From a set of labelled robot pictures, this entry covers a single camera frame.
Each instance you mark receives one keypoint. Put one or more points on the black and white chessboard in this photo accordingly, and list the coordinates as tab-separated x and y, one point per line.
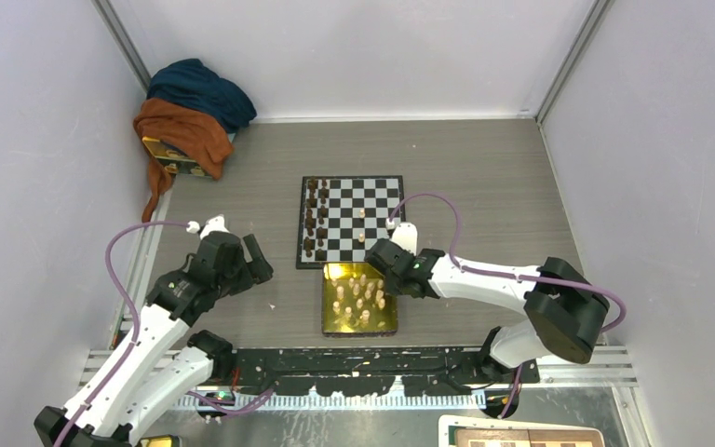
379	195

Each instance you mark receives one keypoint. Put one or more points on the dark blue cloth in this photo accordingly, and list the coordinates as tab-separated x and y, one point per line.
191	84

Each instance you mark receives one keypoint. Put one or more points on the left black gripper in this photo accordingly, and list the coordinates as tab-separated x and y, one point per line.
261	269

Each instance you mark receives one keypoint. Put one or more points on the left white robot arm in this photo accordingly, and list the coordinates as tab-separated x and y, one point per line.
159	361

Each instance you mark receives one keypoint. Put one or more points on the orange cloth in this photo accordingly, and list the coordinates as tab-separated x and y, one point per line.
199	136

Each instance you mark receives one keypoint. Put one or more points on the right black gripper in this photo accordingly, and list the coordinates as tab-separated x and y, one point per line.
391	287

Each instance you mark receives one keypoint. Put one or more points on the gold tin box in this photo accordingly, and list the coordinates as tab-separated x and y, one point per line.
355	302

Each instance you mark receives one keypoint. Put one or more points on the dark wooden chess pieces row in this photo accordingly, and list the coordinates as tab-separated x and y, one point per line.
316	202

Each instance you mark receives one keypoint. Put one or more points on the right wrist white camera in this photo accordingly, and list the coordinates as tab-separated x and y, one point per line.
405	235

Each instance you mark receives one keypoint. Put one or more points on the yellow patterned box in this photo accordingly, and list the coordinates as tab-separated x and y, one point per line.
172	159

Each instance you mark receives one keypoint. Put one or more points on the gold tin lid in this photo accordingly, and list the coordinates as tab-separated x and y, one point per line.
160	441

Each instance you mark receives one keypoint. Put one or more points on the wooden board corner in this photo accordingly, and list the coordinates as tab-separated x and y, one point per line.
454	430

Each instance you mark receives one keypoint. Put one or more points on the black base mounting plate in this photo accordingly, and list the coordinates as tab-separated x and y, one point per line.
429	371

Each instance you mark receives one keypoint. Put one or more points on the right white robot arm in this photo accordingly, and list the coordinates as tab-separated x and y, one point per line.
563	313

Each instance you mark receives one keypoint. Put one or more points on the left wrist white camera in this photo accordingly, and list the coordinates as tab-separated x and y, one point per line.
216	224

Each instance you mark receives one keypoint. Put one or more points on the wrist white camera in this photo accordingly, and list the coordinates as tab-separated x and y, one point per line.
216	224
405	235

